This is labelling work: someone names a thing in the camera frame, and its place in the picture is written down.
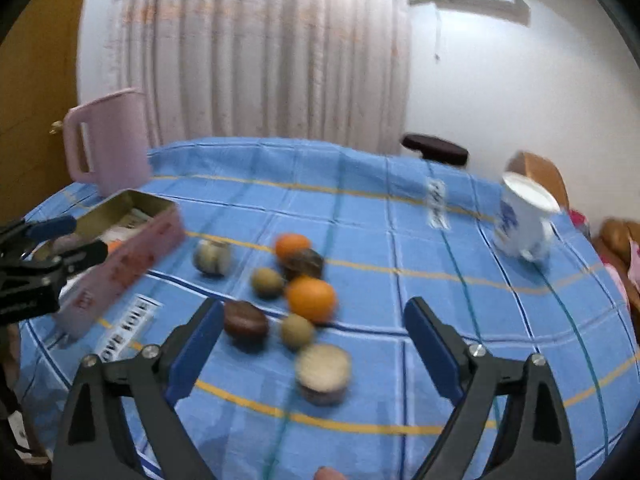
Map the white blue printed mug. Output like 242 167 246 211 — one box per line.
494 171 561 262

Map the dark wrinkled passion fruit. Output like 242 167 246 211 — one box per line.
281 248 324 282

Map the small printed cylinder can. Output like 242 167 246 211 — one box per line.
193 240 232 276

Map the pink metal tin box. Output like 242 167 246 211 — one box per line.
52 190 186 339

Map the brass door knob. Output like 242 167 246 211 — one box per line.
49 120 64 136

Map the pink electric kettle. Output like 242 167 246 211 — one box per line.
63 88 152 197

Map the dark brown chestnut fruit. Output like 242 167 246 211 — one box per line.
224 300 269 341

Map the blue plaid tablecloth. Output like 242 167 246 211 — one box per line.
17 139 639 479

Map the right hand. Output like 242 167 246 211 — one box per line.
314 466 347 480

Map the floral pink curtain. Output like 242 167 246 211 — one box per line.
106 0 410 154

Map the wooden door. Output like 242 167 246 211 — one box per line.
1 0 84 222

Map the pink floral cloth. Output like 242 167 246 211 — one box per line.
589 218 639 309

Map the orange tangerine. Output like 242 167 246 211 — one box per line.
273 233 311 261
285 276 337 324
107 240 122 252

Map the dark round stool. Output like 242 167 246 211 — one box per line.
401 133 469 168

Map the hanging power cord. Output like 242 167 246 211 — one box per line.
432 6 444 63

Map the brown leather sofa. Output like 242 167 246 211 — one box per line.
504 150 640 344

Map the tan round longan fruit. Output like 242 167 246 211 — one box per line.
280 314 316 351
250 266 285 299

